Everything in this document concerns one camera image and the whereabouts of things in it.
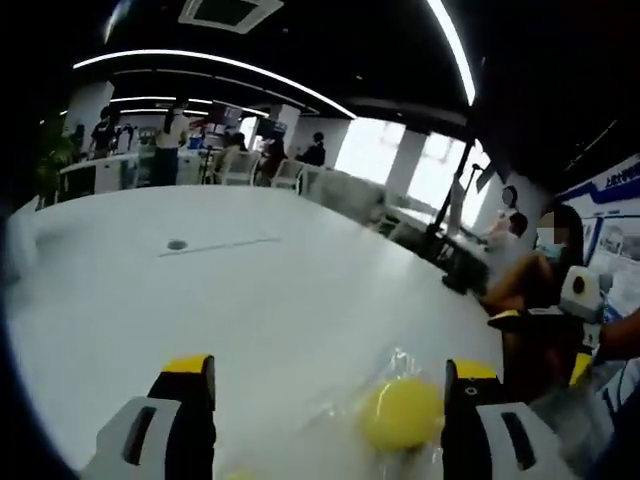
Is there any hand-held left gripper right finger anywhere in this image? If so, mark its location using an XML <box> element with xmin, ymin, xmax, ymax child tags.
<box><xmin>441</xmin><ymin>357</ymin><xmax>574</xmax><ymax>480</ymax></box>

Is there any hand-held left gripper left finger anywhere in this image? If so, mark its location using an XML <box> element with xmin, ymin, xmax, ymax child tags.
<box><xmin>79</xmin><ymin>352</ymin><xmax>219</xmax><ymax>480</ymax></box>

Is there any round yellow silicone block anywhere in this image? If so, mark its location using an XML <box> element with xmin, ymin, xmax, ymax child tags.
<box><xmin>358</xmin><ymin>378</ymin><xmax>446</xmax><ymax>451</ymax></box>

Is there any black tripod stand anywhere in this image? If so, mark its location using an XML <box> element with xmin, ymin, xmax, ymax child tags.
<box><xmin>424</xmin><ymin>139</ymin><xmax>495</xmax><ymax>295</ymax></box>

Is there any white counter desk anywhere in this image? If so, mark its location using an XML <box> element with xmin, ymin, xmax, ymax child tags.
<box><xmin>58</xmin><ymin>151</ymin><xmax>201</xmax><ymax>195</ymax></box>

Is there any white office chair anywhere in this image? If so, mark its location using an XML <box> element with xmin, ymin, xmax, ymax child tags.
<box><xmin>272</xmin><ymin>158</ymin><xmax>307</xmax><ymax>194</ymax></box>
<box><xmin>219</xmin><ymin>151</ymin><xmax>264</xmax><ymax>186</ymax></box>

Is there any ceiling light strip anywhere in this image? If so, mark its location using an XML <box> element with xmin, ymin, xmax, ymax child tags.
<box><xmin>426</xmin><ymin>0</ymin><xmax>476</xmax><ymax>107</ymax></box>
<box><xmin>72</xmin><ymin>48</ymin><xmax>358</xmax><ymax>120</ymax></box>

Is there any green potted plant white pot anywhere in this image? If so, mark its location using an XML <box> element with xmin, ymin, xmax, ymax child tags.
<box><xmin>4</xmin><ymin>117</ymin><xmax>86</xmax><ymax>281</ymax></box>

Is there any ceiling air vent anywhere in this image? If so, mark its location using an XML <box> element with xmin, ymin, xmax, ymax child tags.
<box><xmin>178</xmin><ymin>0</ymin><xmax>285</xmax><ymax>35</ymax></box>

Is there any wall poster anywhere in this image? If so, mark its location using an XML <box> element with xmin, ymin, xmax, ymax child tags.
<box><xmin>554</xmin><ymin>154</ymin><xmax>640</xmax><ymax>321</ymax></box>

